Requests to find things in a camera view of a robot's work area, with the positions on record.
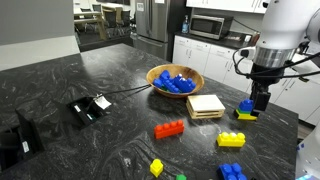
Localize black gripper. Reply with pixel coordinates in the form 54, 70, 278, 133
249, 63, 285, 118

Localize large yellow toy block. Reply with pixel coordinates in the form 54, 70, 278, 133
216, 131, 247, 148

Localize blue stacked toy block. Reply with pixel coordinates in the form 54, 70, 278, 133
238, 98, 255, 112

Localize light wooden pallet object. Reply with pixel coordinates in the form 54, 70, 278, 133
185, 94, 227, 120

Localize blue square toy block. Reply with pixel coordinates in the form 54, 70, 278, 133
216, 162, 249, 180

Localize large blue toy block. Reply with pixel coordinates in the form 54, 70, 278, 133
173, 73, 197, 94

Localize red toy block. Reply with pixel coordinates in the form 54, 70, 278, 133
153, 119, 185, 140

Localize small blue toy block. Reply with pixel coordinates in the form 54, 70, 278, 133
159, 69, 172, 82
152, 77, 164, 89

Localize small yellow toy block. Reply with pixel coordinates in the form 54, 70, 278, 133
149, 158, 165, 178

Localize white lower kitchen cabinets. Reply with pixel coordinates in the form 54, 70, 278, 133
171, 34, 320, 126

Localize white kitchen cabinets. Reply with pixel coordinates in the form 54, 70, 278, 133
171, 34, 320, 126
185, 0, 272, 15

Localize round wooden bowl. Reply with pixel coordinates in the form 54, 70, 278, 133
145, 63, 205, 99

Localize silver microwave oven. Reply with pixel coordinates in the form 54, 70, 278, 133
188, 14, 234, 41

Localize white upper kitchen cabinets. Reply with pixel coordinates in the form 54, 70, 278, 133
185, 0, 272, 15

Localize blue soap bottle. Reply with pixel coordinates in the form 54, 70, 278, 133
181, 14, 191, 35

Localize stainless steel refrigerator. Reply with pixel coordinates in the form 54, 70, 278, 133
134, 0, 188, 62

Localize white paper tag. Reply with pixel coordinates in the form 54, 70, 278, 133
94, 94, 112, 110

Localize black outlet box with tag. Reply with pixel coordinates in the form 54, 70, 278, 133
66, 96, 108, 128

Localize wooden table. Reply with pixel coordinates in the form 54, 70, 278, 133
73, 10, 108, 42

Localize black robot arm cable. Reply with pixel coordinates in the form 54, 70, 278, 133
232, 49, 320, 80

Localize black table cable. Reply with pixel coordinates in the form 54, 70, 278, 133
98, 83, 153, 98

